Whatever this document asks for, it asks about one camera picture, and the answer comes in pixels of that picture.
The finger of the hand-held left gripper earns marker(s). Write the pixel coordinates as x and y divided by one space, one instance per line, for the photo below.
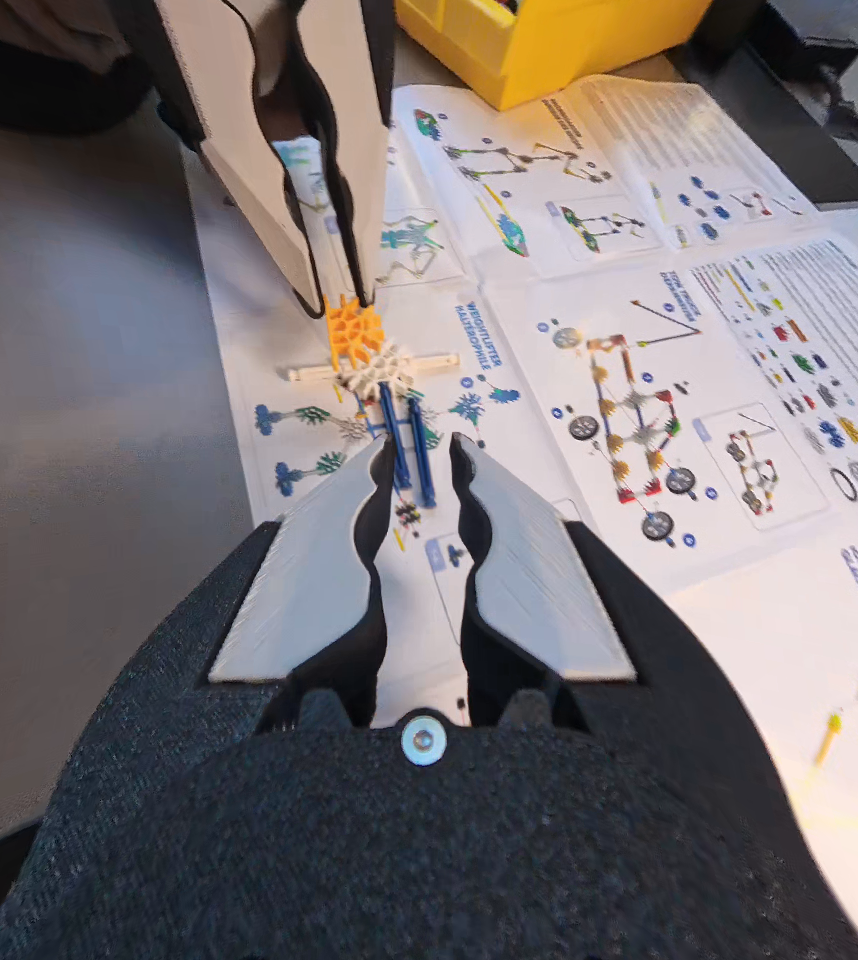
211 75
354 90

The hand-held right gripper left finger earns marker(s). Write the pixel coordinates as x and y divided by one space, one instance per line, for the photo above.
301 600

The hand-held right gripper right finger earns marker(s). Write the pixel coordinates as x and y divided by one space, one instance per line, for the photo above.
549 600

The blue plastic rod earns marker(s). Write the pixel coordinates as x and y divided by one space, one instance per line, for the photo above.
421 457
393 435

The large yellow plastic bin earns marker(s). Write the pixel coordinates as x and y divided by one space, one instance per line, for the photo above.
564 52

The white plastic rod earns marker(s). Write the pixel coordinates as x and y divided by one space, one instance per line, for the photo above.
312 373
436 362

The white snowflake connector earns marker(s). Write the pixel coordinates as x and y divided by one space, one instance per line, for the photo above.
380 371

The orange fan-shaped connector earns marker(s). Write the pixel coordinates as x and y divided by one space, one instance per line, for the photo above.
350 334

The person's left forearm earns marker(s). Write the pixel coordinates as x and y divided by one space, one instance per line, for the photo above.
24 22

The dark cloth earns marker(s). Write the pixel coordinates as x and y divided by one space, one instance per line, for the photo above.
39 90

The white printed instruction sheet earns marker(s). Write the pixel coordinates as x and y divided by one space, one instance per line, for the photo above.
736 637

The black box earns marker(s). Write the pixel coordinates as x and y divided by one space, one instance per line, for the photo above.
728 19

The black power adapter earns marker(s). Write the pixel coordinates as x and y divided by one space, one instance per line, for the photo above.
811 37

